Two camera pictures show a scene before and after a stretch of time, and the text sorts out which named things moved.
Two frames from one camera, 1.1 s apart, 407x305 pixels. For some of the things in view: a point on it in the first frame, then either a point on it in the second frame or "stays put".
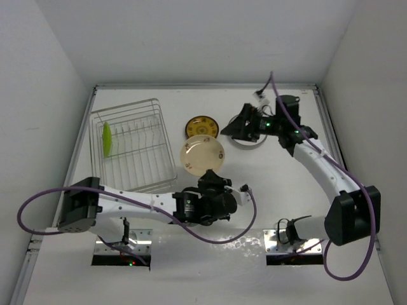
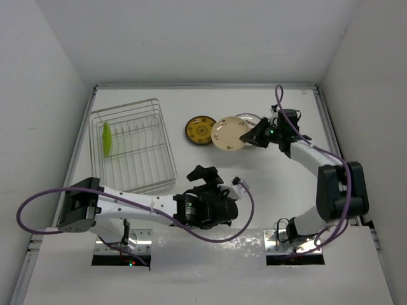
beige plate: (200, 153) → (226, 132)
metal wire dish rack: (142, 158) stays put
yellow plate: (201, 125) stays put
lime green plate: (107, 138) stays put
